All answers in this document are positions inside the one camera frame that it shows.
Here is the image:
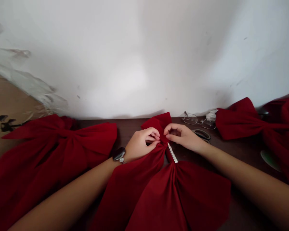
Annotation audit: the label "large red fabric bow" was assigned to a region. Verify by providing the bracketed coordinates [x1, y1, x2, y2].
[0, 114, 118, 231]

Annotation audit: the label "brown cardboard box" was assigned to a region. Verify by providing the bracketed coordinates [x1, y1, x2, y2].
[0, 70, 52, 165]

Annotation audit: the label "crumpled white tissue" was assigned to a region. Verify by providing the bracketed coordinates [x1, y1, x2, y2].
[205, 109, 219, 121]

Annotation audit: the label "grey handled scissors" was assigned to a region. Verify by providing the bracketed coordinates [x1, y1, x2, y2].
[190, 129, 212, 145]

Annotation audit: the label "silver metal hair clip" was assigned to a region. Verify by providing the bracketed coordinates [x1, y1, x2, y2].
[167, 142, 179, 164]

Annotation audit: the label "metal frame eyeglasses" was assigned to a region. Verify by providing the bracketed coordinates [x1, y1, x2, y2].
[182, 111, 216, 130]

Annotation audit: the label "person's left hand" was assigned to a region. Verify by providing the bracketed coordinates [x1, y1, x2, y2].
[126, 127, 162, 163]

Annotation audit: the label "clear plastic sheet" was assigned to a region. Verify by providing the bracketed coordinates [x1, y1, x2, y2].
[0, 16, 70, 114]

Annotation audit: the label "person's right hand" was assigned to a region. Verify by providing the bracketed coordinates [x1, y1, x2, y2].
[163, 123, 209, 155]

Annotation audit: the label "unfinished red fabric bow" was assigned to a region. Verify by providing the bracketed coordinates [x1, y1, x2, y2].
[90, 112, 232, 231]

